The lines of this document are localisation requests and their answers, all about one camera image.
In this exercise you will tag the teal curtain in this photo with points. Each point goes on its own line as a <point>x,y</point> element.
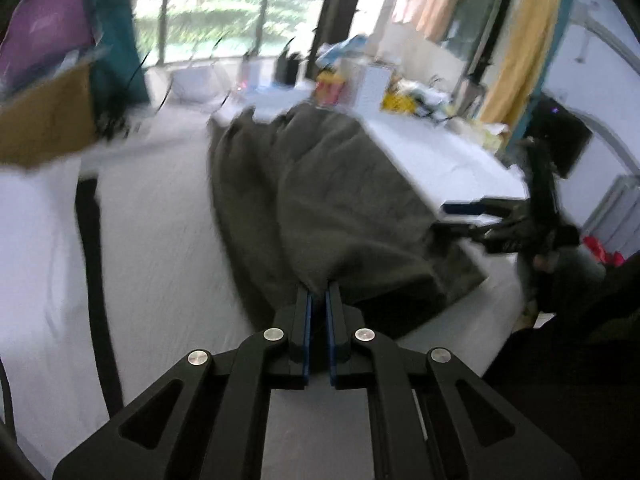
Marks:
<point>115,35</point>
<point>559,60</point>

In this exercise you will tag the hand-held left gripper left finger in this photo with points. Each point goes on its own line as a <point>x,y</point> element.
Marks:
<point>306,340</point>

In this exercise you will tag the cardboard box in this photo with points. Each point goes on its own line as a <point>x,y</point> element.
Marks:
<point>45,120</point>

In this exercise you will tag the white plastic bag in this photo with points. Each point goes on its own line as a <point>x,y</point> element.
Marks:
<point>425,94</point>

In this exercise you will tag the yellow green tissue box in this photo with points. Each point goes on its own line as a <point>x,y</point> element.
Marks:
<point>482,135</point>

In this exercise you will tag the white textured table cover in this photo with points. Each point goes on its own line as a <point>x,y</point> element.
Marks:
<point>150,260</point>

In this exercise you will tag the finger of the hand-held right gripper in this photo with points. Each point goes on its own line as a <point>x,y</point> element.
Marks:
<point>470,206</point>
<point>465,232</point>

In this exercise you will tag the person's torso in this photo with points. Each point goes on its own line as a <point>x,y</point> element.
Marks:
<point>550,385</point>

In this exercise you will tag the black power adapter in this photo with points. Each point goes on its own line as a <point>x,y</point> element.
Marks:
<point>287,67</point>

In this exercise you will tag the person's right forearm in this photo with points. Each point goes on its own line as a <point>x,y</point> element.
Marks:
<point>580,280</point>

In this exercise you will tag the person's right hand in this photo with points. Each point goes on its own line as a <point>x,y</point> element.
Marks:
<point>547,262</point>

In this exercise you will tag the white perforated basket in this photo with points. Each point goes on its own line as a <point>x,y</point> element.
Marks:
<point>375,87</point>

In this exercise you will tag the tablet with purple screen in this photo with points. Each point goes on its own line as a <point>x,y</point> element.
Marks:
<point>45,30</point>

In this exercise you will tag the olive grey garment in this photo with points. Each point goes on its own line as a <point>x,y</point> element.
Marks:
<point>325,200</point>

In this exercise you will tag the black window frame post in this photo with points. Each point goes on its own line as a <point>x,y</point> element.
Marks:
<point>340,10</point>

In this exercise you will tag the yellow snack bag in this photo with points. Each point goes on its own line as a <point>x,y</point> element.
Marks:
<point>400,102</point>

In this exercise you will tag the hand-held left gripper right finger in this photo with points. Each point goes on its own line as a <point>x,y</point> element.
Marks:
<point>331,340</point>

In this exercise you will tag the yellow curtain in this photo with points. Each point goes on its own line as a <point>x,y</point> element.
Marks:
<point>525,50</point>

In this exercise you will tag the black balcony railing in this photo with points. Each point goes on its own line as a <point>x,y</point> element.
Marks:
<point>210,5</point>

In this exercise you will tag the white radiator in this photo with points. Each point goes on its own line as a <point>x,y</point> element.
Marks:
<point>612,200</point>

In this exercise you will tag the black monitor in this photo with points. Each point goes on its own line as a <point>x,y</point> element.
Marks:
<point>560,130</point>

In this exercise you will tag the red object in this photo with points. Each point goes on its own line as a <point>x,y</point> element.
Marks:
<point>600,250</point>

